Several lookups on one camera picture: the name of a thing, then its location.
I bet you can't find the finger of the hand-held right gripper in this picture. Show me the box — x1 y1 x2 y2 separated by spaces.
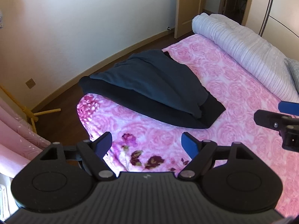
278 101 299 116
254 109 299 131

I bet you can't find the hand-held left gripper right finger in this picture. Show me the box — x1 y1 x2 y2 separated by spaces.
178 132 256 181

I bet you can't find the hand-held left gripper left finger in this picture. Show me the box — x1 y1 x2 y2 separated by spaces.
40 132 116 181

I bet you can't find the grey pillow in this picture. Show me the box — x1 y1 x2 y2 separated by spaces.
284 58 299 87

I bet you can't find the black garment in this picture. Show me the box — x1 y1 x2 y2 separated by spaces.
79 51 226 129

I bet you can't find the pink floral blanket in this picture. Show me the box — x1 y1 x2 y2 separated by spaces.
77 34 299 220

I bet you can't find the white rolled quilt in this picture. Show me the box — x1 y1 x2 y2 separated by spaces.
192 13 299 103

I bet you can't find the yellow wooden rack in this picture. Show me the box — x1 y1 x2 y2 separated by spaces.
0 84 61 134

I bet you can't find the wooden skirting board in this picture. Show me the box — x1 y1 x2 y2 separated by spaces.
30 27 175 112

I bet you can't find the pink curtain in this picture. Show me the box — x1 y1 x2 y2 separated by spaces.
0 96 51 176

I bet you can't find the cream wardrobe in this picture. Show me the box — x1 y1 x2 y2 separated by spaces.
242 0 299 39

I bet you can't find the white cloth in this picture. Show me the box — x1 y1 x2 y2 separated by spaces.
0 175 12 218

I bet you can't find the wooden door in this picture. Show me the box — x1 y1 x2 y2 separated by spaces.
174 0 204 39

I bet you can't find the metal wardrobe handle bar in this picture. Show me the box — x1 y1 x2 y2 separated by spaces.
259 0 275 37

